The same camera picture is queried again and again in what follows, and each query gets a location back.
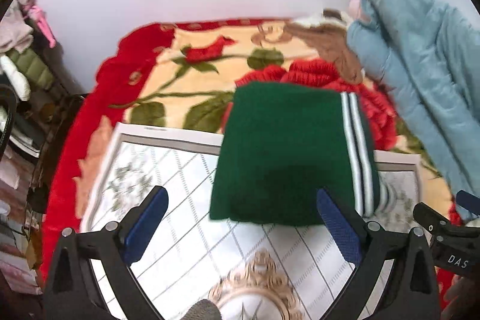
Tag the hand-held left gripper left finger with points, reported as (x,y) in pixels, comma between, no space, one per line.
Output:
(150,217)

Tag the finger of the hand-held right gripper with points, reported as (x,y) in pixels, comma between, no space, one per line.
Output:
(431,215)
(468,200)

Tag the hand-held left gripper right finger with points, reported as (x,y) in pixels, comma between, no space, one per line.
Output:
(337,230)

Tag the green garment with white stripes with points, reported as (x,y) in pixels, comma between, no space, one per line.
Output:
(281,140)

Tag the pile of pale pink clothes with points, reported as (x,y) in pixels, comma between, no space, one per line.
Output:
(18,24)

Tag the white quilted floral mat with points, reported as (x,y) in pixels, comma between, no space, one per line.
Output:
(180,230)

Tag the cluttered shelf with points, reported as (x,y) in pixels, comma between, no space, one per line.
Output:
(18,211)

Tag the light blue padded jacket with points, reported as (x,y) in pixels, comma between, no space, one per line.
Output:
(412,42)

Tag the red floral blanket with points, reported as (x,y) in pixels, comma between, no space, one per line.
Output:
(210,42)

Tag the brown fur-trimmed garment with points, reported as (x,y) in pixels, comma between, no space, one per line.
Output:
(337,42)

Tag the olive green puffer jacket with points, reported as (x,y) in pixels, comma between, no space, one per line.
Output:
(32,67)

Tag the pink cloth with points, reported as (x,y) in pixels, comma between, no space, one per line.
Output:
(356,7)

